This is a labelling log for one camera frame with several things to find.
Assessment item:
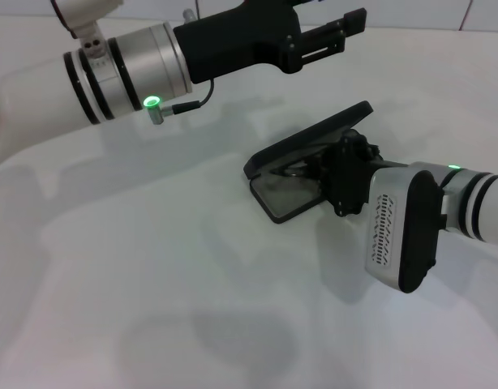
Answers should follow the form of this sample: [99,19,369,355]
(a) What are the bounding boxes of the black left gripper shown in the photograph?
[174,0,367,84]

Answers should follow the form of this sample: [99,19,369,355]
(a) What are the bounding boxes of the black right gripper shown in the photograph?
[321,129,412,218]

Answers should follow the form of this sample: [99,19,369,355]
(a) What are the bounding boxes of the black glasses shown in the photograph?
[273,160,319,182]

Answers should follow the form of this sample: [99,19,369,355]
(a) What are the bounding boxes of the black glasses case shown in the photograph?
[243,100,374,226]

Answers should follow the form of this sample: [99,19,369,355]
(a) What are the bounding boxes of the silver black wrist camera box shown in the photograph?
[365,163,443,293]

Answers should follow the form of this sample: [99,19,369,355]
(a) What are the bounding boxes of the black cable with elbow plug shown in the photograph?
[147,79,216,126]

